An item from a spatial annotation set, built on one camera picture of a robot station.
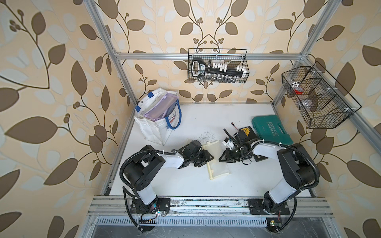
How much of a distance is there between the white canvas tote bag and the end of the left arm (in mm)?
211

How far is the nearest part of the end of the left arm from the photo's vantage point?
70 cm

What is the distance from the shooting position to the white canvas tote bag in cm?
87
